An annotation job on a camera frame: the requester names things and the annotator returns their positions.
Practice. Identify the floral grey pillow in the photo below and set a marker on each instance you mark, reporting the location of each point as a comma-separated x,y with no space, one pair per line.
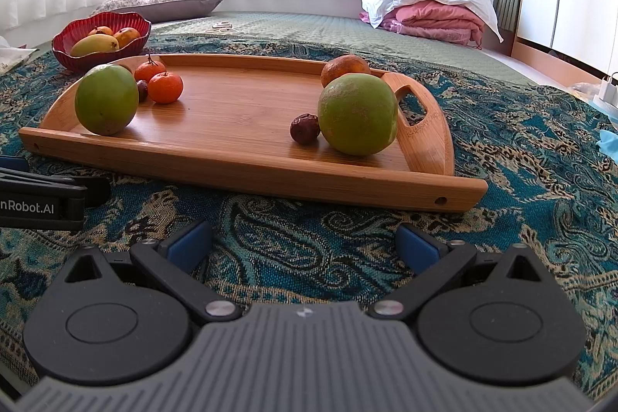
159,4

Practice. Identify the wooden serving tray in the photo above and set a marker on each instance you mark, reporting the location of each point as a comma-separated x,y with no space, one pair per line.
231,127

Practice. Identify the light blue cloth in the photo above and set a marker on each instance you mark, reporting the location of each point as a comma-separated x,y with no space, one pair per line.
609,144

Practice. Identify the red scalloped bowl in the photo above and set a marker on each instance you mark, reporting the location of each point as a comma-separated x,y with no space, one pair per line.
67,59

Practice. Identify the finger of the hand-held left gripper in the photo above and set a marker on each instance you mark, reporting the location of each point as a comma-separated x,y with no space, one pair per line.
94,192
12,163

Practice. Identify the large blemished orange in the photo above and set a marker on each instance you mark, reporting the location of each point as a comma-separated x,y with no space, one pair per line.
345,68

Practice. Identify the teal paisley blanket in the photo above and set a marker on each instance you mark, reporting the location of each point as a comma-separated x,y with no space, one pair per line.
521,180

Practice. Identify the white charger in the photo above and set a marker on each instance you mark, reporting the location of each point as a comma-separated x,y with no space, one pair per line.
609,92

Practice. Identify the clear plastic bag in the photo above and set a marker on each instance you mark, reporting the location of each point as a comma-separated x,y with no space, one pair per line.
585,89

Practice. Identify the small white object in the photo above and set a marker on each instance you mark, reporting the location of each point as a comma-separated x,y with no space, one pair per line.
222,25

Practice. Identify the folded pink blanket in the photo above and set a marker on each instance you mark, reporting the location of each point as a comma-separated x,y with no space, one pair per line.
434,20

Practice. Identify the green quilted mattress pad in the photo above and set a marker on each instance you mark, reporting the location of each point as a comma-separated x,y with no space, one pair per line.
314,30

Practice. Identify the small purple plum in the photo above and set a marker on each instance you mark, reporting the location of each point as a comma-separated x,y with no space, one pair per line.
142,90

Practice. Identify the orange-red mango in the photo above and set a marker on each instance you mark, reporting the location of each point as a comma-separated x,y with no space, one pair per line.
128,37

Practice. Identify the small tangerine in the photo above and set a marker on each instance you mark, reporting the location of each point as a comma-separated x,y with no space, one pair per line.
149,71
165,88

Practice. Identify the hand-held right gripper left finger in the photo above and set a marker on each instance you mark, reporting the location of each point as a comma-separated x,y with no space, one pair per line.
190,243

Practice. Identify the dark red date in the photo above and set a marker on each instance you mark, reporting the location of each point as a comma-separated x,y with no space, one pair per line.
305,129

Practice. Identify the large yellow-green mango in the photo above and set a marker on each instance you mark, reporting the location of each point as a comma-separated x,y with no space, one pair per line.
94,46

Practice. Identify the green round fruit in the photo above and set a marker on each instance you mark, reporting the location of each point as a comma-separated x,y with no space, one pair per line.
106,100
357,115

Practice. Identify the printed plastic bag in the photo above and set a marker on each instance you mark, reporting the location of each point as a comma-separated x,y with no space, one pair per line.
12,54

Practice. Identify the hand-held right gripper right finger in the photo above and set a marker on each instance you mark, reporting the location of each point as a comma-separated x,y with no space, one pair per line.
417,245

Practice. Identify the small yellow mango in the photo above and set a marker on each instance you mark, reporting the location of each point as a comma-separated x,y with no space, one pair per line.
102,31

